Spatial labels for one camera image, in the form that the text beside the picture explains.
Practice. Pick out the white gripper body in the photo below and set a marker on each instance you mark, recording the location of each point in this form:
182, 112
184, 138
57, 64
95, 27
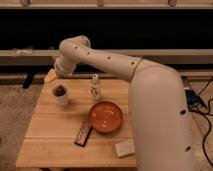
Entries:
64, 67

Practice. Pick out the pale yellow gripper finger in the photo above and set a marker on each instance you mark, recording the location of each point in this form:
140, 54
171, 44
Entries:
51, 75

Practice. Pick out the dark red pepper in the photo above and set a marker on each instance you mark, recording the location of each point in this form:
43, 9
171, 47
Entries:
59, 91

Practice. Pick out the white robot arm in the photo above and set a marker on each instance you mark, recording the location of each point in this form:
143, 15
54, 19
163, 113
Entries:
156, 99

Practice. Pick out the white ceramic cup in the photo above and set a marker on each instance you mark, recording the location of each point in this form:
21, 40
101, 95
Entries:
61, 100

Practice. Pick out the small clear bottle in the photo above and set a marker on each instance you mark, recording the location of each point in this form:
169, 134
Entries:
95, 87

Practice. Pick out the wooden table board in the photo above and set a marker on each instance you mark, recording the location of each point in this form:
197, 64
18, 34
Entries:
49, 140

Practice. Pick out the dark chocolate bar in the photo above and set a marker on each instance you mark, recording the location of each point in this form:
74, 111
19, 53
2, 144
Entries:
83, 133

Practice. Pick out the orange bowl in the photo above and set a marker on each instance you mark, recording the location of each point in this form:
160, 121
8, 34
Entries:
105, 117

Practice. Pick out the white sponge block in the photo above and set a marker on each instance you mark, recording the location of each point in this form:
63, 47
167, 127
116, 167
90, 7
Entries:
125, 148

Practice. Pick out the blue power adapter box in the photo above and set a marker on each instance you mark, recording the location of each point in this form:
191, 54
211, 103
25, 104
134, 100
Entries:
192, 98

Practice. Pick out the wooden horizontal rail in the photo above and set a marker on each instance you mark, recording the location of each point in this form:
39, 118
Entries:
165, 56

